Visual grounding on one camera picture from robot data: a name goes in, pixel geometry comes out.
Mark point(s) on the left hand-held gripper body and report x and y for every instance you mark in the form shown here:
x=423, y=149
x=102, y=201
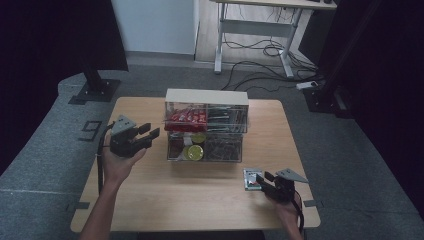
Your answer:
x=123, y=143

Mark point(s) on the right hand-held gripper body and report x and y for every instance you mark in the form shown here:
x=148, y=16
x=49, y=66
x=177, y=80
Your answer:
x=283, y=190

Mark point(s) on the grey packet red print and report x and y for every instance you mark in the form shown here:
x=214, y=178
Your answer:
x=250, y=176

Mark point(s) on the clear drawer organizer white top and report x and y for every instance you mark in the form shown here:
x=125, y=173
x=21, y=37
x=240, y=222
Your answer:
x=206, y=96

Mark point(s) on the person's right hand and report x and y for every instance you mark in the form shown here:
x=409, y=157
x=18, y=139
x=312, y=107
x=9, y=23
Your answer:
x=289, y=210

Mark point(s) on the person's left hand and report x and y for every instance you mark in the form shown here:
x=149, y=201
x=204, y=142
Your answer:
x=116, y=168

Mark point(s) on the brown packet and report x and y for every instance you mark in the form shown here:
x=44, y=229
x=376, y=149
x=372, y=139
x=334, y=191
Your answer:
x=175, y=146

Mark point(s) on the dark tape strip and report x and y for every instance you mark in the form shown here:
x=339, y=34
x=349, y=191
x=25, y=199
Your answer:
x=310, y=203
x=80, y=205

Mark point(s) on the stack of red packets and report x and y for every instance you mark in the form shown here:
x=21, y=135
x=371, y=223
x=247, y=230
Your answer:
x=185, y=118

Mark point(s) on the black tape floor mark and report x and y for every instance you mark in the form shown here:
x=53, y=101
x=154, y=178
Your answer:
x=90, y=125

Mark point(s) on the small yellow lid jar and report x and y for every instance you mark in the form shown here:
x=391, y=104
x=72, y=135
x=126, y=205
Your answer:
x=198, y=137

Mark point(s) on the large yellow lid jar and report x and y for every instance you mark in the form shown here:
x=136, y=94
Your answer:
x=195, y=152

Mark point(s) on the pile of dark clips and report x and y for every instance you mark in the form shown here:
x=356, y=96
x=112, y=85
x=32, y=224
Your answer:
x=222, y=149

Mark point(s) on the row of dark pens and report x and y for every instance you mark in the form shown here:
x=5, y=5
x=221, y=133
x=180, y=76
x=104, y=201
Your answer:
x=226, y=120

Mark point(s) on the black metal stand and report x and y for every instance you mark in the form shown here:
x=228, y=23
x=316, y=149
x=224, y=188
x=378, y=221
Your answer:
x=320, y=100

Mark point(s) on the white power strip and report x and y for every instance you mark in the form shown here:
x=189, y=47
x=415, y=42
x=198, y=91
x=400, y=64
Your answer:
x=306, y=85

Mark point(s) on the grey floor mat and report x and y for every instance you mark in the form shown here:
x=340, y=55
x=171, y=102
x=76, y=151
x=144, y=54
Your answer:
x=33, y=186

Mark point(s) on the black curtain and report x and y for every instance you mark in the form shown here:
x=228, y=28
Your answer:
x=40, y=66
x=393, y=83

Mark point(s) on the black stand with base plate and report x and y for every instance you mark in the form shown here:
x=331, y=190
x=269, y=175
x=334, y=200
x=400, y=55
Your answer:
x=96, y=90

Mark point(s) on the white frame desk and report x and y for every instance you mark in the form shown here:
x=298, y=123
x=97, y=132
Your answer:
x=256, y=27

